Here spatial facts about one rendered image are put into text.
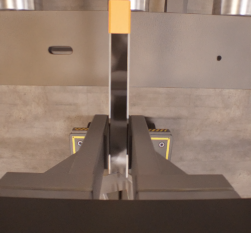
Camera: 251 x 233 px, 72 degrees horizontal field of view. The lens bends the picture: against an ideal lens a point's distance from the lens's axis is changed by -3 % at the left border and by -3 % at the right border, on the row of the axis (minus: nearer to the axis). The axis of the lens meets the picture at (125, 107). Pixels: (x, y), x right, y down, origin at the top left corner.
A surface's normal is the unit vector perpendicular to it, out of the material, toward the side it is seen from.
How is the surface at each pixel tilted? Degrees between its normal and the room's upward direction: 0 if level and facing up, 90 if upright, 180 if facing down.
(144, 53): 0
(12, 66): 0
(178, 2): 0
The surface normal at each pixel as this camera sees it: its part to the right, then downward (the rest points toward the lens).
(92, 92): 0.01, 0.30
